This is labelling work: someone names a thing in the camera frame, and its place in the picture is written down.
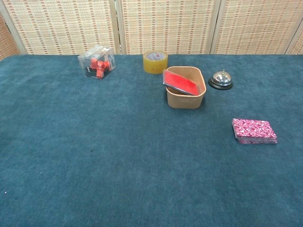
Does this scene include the brown paper box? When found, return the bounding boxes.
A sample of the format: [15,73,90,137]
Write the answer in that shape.
[165,66,207,109]

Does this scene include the woven bamboo screen panel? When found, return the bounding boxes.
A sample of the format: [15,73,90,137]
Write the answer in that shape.
[0,11,27,61]
[117,0,222,55]
[0,0,120,55]
[285,23,303,55]
[210,0,303,55]

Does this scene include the blue felt table cloth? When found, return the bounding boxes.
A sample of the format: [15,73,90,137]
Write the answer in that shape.
[0,54,303,227]

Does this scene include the pink patterned pouch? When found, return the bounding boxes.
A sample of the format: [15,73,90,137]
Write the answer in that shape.
[232,118,278,145]

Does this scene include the silver call bell black base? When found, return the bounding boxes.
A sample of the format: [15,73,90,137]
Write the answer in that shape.
[208,69,234,91]

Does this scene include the yellowish packing tape roll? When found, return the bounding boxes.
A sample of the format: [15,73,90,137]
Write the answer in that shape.
[143,51,169,75]

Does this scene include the red ink pad case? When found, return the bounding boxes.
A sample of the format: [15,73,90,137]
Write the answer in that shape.
[162,69,200,96]

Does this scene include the clear plastic box red pieces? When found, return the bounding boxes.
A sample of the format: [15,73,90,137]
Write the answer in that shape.
[77,44,117,80]

